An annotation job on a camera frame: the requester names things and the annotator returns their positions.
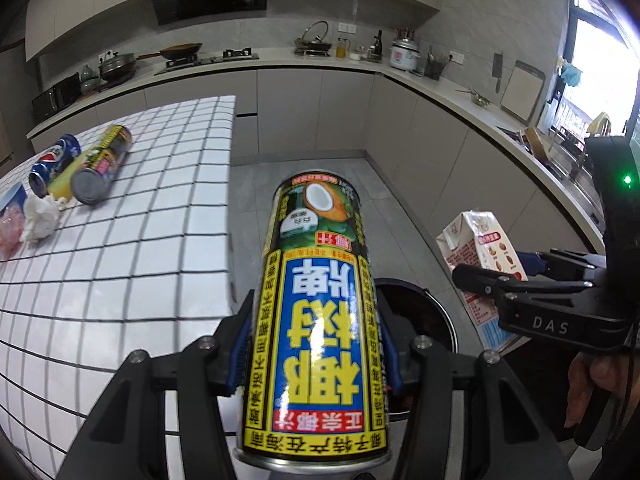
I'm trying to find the black wok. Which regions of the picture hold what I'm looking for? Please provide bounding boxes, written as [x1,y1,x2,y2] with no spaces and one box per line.
[136,43,203,61]

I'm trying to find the clear plastic bag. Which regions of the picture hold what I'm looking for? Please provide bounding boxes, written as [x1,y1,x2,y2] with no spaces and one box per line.
[0,200,28,261]

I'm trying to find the beige upper cabinets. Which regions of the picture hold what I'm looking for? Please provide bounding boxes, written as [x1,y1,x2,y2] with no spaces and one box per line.
[25,0,443,63]

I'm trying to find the black gas stove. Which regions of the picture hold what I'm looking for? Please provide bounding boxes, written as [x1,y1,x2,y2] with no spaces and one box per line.
[154,49,261,76]

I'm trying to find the steel sink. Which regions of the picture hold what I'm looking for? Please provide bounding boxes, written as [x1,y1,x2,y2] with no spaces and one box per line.
[545,155,608,231]

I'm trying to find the black utensil holder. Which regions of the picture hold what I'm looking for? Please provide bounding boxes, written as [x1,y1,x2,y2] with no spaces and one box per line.
[424,50,448,81]

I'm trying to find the grey pot with lid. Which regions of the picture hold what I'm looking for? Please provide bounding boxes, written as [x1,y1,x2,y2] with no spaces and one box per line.
[97,52,137,83]

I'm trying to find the brown wooden board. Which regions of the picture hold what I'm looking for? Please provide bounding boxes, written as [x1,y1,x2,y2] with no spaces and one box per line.
[520,127,551,158]

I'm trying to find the yellow plastic wrapper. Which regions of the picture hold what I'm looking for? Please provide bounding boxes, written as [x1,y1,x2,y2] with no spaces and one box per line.
[47,152,88,201]

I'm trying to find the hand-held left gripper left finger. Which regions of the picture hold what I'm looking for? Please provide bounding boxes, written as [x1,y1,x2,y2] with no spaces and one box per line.
[57,290,261,480]

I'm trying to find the black bucket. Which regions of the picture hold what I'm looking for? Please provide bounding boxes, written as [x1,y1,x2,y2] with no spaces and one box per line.
[372,280,458,421]

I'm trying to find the white crumpled tissue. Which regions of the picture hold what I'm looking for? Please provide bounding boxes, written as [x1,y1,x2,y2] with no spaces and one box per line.
[22,192,71,245]

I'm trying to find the window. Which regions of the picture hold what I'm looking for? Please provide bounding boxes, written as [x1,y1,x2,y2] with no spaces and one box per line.
[555,0,640,161]

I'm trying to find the black microwave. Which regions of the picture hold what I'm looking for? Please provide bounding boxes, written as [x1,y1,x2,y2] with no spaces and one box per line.
[31,72,82,122]

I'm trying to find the grey kitchen countertop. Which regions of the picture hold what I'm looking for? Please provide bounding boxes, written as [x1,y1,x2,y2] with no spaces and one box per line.
[27,47,608,256]

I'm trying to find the blue cloth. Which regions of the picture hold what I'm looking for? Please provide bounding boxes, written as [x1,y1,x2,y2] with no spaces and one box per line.
[557,62,583,86]

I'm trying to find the white cutting board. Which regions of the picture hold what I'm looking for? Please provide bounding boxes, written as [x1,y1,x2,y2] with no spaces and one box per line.
[500,60,546,122]

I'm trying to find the white rice cooker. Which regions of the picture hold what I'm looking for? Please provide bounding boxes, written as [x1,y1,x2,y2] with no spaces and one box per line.
[389,35,421,73]

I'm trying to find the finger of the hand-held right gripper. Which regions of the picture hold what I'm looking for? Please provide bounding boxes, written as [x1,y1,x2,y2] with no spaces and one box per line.
[517,249,608,283]
[451,263,508,307]

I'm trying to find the yellow black drink can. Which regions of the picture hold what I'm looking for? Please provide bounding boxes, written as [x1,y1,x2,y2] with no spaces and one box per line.
[70,125,133,206]
[235,170,393,471]

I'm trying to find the white red milk carton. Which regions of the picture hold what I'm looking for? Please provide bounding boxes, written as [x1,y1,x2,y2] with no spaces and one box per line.
[436,210,530,353]

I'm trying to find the person's right hand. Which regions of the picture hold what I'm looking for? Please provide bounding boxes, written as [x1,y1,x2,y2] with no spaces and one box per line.
[565,350,640,431]

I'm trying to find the plate with greens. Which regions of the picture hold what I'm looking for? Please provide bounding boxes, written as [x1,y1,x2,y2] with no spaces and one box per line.
[456,87,493,107]

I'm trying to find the beige cabinets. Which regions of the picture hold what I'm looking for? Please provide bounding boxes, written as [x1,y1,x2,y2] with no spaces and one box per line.
[25,0,443,63]
[30,67,601,281]

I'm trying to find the pan with glass lid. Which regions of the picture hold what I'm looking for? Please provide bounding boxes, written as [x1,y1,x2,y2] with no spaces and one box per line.
[294,21,333,56]

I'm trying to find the blue cola can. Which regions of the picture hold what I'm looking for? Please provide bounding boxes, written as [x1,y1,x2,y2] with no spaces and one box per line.
[28,134,82,197]

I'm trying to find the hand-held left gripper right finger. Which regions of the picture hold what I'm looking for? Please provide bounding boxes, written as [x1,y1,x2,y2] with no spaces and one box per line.
[372,285,573,480]

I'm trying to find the beige lower cabinets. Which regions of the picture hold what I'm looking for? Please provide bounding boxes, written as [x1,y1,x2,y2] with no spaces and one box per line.
[30,67,601,281]

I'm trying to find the metal faucet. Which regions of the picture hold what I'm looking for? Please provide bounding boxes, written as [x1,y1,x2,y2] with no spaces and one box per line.
[575,112,611,181]

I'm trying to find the white grid tablecloth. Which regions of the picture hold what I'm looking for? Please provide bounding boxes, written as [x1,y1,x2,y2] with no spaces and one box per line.
[0,95,261,480]

